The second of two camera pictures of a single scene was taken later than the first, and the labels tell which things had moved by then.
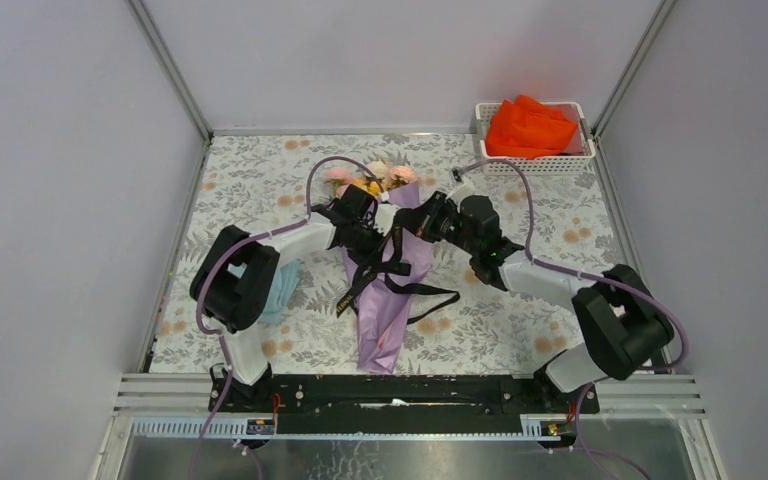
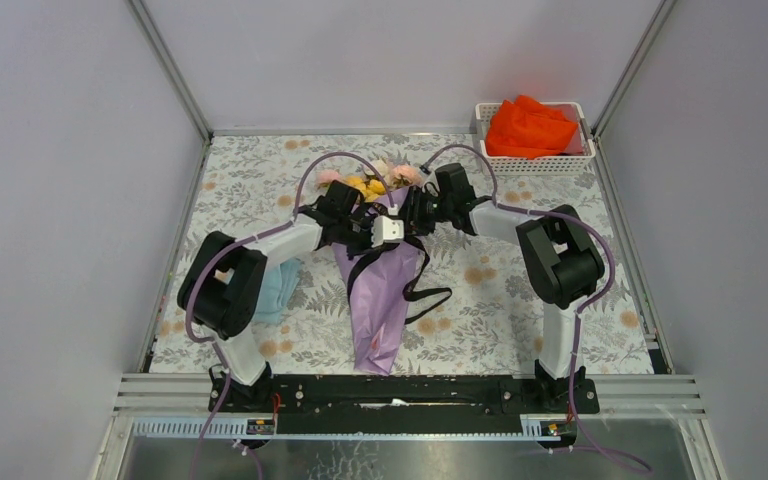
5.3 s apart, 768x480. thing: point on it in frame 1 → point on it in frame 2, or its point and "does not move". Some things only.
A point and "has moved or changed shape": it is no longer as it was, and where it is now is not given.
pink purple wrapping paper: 382,281 does not move
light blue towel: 282,292 does not move
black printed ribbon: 397,265 has moved or changed shape
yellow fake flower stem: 372,186 does not move
